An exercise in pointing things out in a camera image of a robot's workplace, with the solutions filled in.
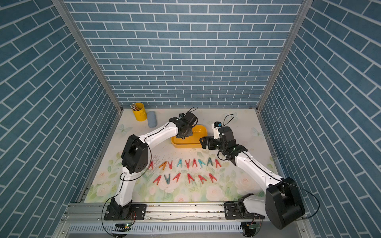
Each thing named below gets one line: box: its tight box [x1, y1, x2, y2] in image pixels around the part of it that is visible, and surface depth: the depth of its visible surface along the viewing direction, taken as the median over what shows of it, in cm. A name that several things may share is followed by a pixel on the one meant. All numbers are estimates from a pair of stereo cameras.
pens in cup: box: [129, 102, 140, 112], surface depth 101 cm
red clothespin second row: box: [152, 175, 162, 186], surface depth 86 cm
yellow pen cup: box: [132, 102, 148, 122], surface depth 110 cm
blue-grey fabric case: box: [147, 110, 158, 128], surface depth 116 cm
